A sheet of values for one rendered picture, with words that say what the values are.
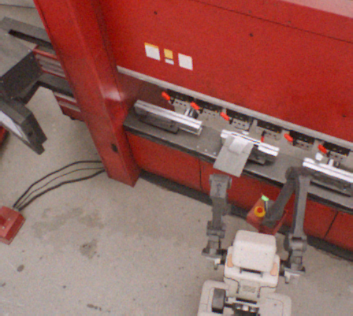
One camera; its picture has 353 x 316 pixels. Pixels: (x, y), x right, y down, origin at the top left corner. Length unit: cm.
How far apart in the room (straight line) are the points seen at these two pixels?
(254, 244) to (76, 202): 213
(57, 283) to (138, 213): 82
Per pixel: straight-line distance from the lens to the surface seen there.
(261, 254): 264
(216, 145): 346
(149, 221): 419
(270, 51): 254
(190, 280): 401
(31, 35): 315
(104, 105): 328
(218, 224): 270
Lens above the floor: 386
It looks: 59 degrees down
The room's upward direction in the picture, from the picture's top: 8 degrees counter-clockwise
